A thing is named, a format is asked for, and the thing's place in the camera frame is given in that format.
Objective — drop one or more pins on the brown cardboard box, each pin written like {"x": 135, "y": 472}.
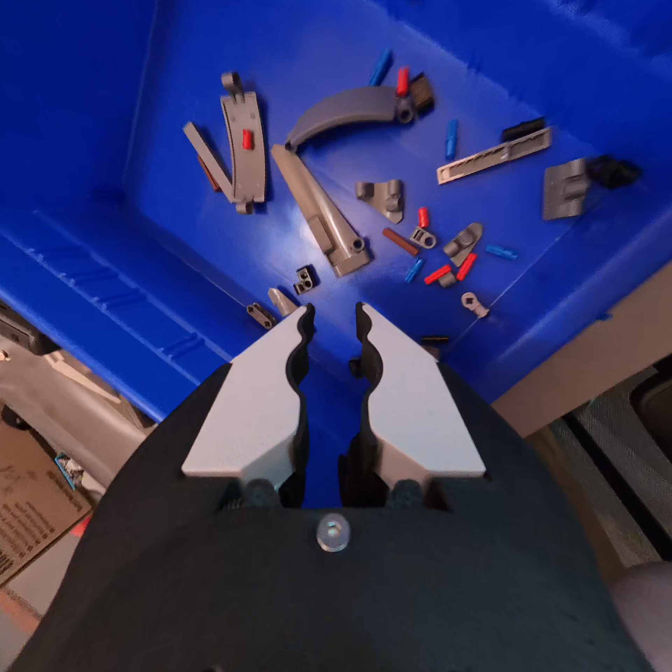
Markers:
{"x": 31, "y": 514}

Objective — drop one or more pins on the brown lego axle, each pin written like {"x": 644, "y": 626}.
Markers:
{"x": 401, "y": 241}
{"x": 209, "y": 176}

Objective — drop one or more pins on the small grey lego wedge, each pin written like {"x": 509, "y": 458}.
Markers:
{"x": 282, "y": 302}

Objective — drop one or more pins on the grey curved lego track panel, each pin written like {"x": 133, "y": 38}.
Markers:
{"x": 246, "y": 168}

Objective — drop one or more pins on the black tan lego block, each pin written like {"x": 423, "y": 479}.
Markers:
{"x": 422, "y": 92}

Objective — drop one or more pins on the blue lego pin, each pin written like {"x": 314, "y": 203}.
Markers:
{"x": 501, "y": 252}
{"x": 381, "y": 67}
{"x": 452, "y": 139}
{"x": 413, "y": 270}

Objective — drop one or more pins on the red lego pin grey bush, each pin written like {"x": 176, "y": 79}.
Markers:
{"x": 438, "y": 275}

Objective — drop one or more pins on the thin grey lego liftarm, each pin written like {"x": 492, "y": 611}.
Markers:
{"x": 207, "y": 155}

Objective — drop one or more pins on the grey lego axle connector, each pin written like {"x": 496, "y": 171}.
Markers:
{"x": 475, "y": 304}

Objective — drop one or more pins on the long grey lego beam panel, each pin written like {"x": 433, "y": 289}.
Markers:
{"x": 325, "y": 220}

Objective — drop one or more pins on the black lego beam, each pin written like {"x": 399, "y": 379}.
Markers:
{"x": 523, "y": 129}

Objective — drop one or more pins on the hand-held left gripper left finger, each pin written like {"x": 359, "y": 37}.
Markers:
{"x": 246, "y": 420}

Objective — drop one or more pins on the small grey lego connector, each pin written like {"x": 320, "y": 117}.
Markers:
{"x": 422, "y": 237}

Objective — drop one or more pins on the grey arched lego panel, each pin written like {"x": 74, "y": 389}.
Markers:
{"x": 341, "y": 107}

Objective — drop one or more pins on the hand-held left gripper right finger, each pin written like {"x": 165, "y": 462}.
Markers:
{"x": 425, "y": 420}

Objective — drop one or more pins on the grey lego panel with connector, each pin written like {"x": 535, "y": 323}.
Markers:
{"x": 564, "y": 191}

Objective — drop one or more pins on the blue plastic bin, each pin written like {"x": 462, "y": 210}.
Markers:
{"x": 105, "y": 131}

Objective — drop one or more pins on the black lego connector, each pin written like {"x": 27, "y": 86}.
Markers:
{"x": 614, "y": 172}

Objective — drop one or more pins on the grey lego wing piece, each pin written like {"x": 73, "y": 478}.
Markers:
{"x": 462, "y": 244}
{"x": 388, "y": 202}

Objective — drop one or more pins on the light grey long lego beam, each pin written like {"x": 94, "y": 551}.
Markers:
{"x": 493, "y": 156}

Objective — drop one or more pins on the clear plastic parts bag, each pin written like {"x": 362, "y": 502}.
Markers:
{"x": 63, "y": 409}

